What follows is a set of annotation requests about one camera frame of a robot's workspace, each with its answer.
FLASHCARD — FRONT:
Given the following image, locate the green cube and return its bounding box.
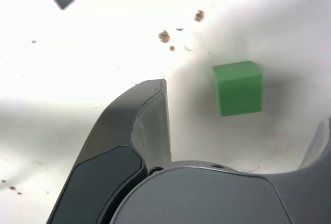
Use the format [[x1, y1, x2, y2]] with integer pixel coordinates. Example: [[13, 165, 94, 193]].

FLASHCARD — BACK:
[[212, 60, 263, 117]]

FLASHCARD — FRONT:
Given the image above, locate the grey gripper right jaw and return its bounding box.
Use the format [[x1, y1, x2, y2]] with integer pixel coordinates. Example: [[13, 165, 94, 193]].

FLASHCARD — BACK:
[[110, 116, 331, 224]]

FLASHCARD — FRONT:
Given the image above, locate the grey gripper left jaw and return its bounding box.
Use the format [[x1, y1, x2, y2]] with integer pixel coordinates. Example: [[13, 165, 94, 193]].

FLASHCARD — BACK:
[[46, 78, 172, 224]]

